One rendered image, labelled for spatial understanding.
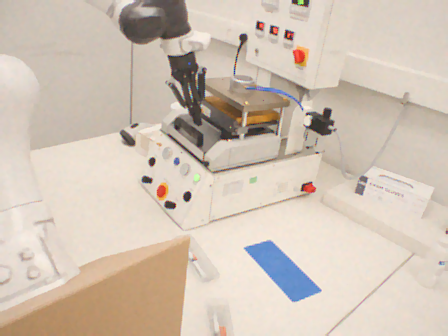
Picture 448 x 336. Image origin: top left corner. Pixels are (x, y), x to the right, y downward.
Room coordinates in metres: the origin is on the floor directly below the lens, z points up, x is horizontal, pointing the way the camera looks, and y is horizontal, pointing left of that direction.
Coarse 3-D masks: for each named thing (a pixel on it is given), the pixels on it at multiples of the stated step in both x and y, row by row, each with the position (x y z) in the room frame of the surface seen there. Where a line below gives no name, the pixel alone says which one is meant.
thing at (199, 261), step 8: (192, 240) 0.92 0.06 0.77; (192, 248) 0.88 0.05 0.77; (200, 248) 0.89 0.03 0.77; (192, 256) 0.85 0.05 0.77; (200, 256) 0.85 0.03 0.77; (192, 264) 0.82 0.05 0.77; (200, 264) 0.82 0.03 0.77; (208, 264) 0.83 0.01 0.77; (200, 272) 0.79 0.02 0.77; (208, 272) 0.80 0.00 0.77; (216, 272) 0.80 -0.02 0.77
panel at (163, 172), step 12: (156, 144) 1.24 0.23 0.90; (168, 144) 1.22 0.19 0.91; (156, 156) 1.23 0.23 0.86; (180, 156) 1.15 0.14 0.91; (144, 168) 1.24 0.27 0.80; (156, 168) 1.20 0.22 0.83; (168, 168) 1.16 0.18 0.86; (192, 168) 1.09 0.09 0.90; (156, 180) 1.17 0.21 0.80; (168, 180) 1.13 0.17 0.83; (180, 180) 1.10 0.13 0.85; (192, 180) 1.06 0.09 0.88; (204, 180) 1.04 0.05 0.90; (156, 192) 1.14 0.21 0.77; (168, 192) 1.10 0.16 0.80; (180, 192) 1.07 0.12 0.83; (192, 192) 1.04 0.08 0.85; (180, 204) 1.04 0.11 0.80; (180, 216) 1.02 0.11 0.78
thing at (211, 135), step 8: (168, 128) 1.25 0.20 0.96; (200, 128) 1.23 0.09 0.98; (208, 128) 1.19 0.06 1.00; (216, 128) 1.17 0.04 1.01; (176, 136) 1.20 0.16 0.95; (184, 136) 1.17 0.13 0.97; (208, 136) 1.19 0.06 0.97; (216, 136) 1.15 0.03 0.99; (184, 144) 1.16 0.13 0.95; (192, 144) 1.13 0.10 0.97; (208, 144) 1.13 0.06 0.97; (192, 152) 1.12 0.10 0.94; (200, 152) 1.09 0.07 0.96
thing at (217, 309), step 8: (208, 304) 0.69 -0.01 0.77; (216, 304) 0.70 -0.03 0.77; (224, 304) 0.70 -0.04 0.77; (208, 312) 0.67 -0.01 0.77; (216, 312) 0.67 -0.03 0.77; (224, 312) 0.67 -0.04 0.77; (208, 320) 0.65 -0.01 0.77; (216, 320) 0.65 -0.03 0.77; (224, 320) 0.65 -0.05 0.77; (208, 328) 0.62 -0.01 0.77; (216, 328) 0.63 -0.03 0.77; (224, 328) 0.63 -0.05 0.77; (232, 328) 0.63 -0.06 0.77
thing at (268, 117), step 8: (208, 96) 1.32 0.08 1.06; (216, 104) 1.25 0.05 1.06; (224, 104) 1.26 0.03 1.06; (224, 112) 1.20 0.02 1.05; (232, 112) 1.20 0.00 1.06; (240, 112) 1.21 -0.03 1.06; (248, 112) 1.22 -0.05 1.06; (256, 112) 1.23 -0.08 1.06; (264, 112) 1.24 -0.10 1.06; (272, 112) 1.25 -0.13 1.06; (240, 120) 1.16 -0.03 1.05; (248, 120) 1.18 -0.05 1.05; (256, 120) 1.20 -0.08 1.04; (264, 120) 1.22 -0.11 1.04; (272, 120) 1.24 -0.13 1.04
